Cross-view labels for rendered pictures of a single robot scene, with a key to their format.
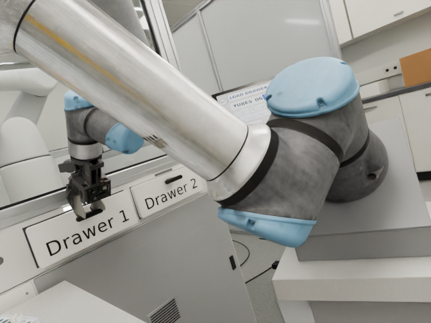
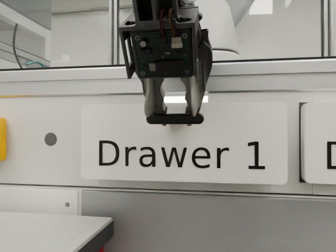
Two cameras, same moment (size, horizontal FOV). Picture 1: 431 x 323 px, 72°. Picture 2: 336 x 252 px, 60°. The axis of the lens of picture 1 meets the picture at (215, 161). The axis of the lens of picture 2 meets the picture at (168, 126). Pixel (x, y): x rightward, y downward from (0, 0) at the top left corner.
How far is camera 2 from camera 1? 59 cm
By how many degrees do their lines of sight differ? 54
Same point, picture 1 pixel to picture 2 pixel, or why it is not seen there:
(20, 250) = (79, 137)
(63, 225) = (133, 123)
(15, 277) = (61, 173)
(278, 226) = not seen: outside the picture
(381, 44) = not seen: outside the picture
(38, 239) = (92, 129)
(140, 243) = (282, 234)
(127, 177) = (304, 78)
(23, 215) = (96, 86)
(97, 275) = (172, 243)
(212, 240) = not seen: outside the picture
